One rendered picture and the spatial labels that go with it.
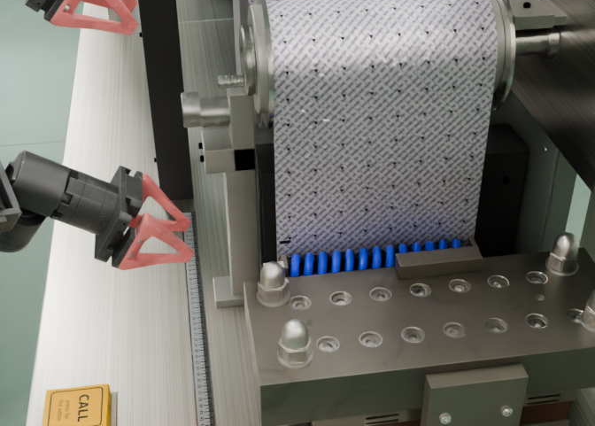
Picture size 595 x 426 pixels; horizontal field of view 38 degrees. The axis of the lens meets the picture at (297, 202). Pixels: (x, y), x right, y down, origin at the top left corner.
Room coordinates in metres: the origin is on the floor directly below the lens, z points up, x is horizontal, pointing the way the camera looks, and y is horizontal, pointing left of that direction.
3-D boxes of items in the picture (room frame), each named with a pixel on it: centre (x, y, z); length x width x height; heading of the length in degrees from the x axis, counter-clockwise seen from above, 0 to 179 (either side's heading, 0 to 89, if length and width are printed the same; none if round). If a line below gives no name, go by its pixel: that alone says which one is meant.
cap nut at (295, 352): (0.63, 0.00, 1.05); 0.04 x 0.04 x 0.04
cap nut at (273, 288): (0.73, 0.03, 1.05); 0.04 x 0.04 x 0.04
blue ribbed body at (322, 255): (0.79, -0.09, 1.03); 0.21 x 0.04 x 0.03; 98
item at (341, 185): (0.82, -0.09, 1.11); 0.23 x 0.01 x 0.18; 98
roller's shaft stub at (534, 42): (0.90, -0.25, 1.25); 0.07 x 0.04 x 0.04; 98
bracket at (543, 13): (0.90, -0.26, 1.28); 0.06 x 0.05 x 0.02; 98
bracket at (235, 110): (0.89, 0.08, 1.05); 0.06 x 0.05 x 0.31; 98
